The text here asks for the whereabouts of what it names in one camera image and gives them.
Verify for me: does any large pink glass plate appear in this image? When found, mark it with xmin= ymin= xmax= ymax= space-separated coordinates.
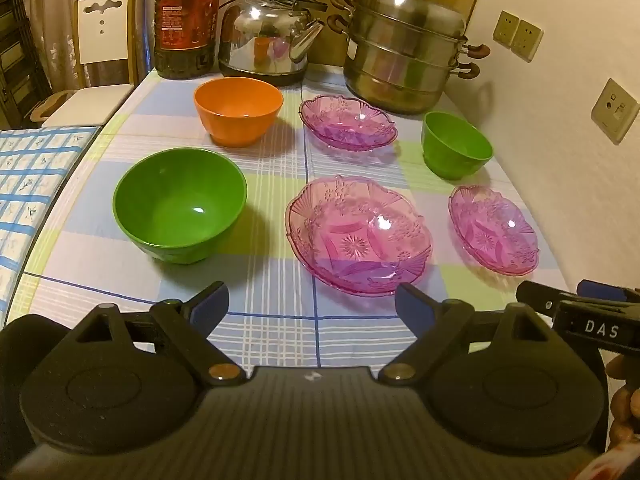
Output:
xmin=285 ymin=175 xmax=433 ymax=297

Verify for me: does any pastel checkered tablecloth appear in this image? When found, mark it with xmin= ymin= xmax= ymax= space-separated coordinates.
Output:
xmin=5 ymin=67 xmax=571 ymax=376

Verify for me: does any black rack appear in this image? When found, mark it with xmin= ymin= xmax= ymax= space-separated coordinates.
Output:
xmin=0 ymin=0 xmax=51 ymax=128

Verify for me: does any blue white checkered cloth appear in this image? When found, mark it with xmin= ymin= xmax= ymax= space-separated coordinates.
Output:
xmin=0 ymin=125 xmax=101 ymax=321

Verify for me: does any small pink glass plate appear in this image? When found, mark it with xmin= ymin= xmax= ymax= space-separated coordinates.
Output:
xmin=299 ymin=96 xmax=399 ymax=152
xmin=448 ymin=185 xmax=541 ymax=277

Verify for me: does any small green plastic bowl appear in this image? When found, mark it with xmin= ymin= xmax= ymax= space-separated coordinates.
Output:
xmin=421 ymin=111 xmax=494 ymax=181

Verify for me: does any cooking oil bottle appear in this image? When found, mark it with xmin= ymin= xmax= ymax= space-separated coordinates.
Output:
xmin=152 ymin=0 xmax=222 ymax=81

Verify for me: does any stainless steel steamer pot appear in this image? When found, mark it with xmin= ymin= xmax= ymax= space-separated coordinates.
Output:
xmin=327 ymin=0 xmax=491 ymax=115

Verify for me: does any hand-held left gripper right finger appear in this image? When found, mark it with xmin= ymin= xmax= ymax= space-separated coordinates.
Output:
xmin=378 ymin=283 xmax=552 ymax=385

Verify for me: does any beige wall socket plate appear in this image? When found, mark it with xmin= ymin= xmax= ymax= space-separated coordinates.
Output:
xmin=591 ymin=78 xmax=640 ymax=145

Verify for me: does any white wooden chair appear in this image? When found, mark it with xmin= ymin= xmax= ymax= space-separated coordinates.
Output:
xmin=27 ymin=0 xmax=138 ymax=128

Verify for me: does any stainless steel kettle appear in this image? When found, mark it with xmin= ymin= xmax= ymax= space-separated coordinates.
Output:
xmin=217 ymin=0 xmax=328 ymax=86

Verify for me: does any large green plastic bowl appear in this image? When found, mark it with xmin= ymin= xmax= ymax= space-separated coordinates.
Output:
xmin=112 ymin=147 xmax=248 ymax=265

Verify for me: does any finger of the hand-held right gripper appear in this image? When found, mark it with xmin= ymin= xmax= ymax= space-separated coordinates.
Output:
xmin=516 ymin=280 xmax=563 ymax=317
xmin=576 ymin=280 xmax=640 ymax=303

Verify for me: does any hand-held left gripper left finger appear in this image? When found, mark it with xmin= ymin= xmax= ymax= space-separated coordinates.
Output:
xmin=75 ymin=281 xmax=247 ymax=387

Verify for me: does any beige wall outlet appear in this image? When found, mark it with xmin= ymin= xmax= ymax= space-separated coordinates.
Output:
xmin=492 ymin=10 xmax=521 ymax=46
xmin=510 ymin=19 xmax=545 ymax=63

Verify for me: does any person's right hand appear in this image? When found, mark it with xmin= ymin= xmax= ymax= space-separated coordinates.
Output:
xmin=604 ymin=349 xmax=640 ymax=447

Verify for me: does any orange plastic bowl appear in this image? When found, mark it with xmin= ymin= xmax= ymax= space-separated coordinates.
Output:
xmin=193 ymin=77 xmax=284 ymax=148

